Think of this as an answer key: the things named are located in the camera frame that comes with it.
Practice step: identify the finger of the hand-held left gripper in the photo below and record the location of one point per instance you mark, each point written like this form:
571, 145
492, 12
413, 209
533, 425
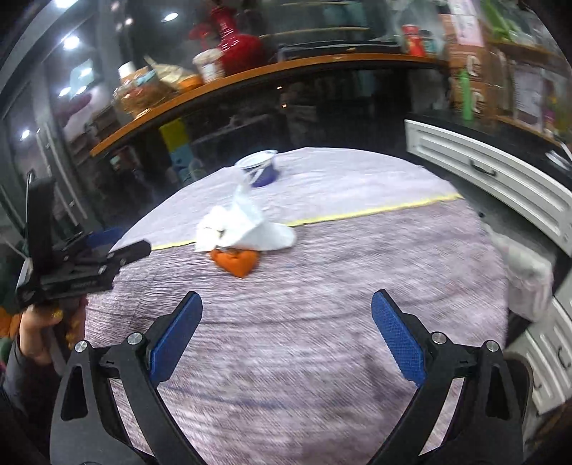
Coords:
105, 235
132, 252

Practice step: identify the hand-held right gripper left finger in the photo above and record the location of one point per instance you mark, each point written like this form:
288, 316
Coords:
176, 337

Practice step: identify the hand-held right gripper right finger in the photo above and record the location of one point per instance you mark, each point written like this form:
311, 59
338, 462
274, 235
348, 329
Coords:
400, 337

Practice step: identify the white plastic bag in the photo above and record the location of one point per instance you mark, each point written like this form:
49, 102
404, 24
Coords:
241, 228

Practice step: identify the person's left forearm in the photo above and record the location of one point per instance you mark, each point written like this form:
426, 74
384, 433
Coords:
27, 389

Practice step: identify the person's left hand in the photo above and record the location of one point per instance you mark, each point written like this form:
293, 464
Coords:
33, 333

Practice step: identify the round table, purple cloth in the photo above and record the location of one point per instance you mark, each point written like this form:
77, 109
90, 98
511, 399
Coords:
286, 313

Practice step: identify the yellow box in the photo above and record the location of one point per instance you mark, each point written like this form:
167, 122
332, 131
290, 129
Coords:
173, 134

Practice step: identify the pale crumpled cloth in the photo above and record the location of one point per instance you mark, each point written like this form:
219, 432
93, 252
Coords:
523, 272

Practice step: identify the clear jar of snacks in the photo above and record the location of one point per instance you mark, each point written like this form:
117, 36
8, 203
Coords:
140, 91

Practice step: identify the large white drawer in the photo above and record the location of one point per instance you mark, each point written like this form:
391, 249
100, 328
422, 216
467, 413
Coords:
547, 357

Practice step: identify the wide white drawer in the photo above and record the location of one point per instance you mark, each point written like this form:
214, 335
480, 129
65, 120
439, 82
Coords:
491, 165

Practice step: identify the printed paper cup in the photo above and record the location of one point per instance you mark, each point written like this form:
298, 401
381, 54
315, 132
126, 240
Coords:
209, 66

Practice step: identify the orange wooden counter shelf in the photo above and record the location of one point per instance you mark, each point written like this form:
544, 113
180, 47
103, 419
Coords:
250, 76

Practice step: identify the red vase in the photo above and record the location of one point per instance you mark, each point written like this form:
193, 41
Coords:
237, 42

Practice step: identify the green bottle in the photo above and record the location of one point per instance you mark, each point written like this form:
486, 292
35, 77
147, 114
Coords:
467, 96

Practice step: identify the printed cardboard box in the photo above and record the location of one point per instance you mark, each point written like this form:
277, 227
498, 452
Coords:
469, 67

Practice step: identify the red can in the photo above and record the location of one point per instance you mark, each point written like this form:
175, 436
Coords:
412, 40

